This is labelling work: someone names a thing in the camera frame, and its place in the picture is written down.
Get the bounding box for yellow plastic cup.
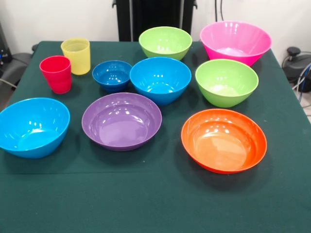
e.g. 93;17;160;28
60;37;91;76

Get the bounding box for orange plastic bowl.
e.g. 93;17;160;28
181;108;268;175

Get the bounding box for red plastic cup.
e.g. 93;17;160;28
39;55;72;95

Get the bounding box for black hanging cable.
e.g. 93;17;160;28
215;0;225;21

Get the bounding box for pink plastic bowl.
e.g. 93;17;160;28
199;20;272;67

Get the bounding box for light blue plastic bowl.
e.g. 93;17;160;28
0;97;71;159
129;57;192;106

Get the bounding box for green plastic bowl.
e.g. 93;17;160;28
138;26;193;61
195;59;259;108

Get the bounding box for blue and grey cable bundle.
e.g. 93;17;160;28
291;62;311;109

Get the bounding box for purple plastic bowl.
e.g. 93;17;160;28
81;92;163;152

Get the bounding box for dark green tablecloth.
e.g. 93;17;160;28
0;40;311;233

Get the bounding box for grey office chair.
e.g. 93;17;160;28
0;23;39;88

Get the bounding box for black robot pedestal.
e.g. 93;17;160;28
112;0;198;42

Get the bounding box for small dark blue bowl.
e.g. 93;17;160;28
92;60;133;93

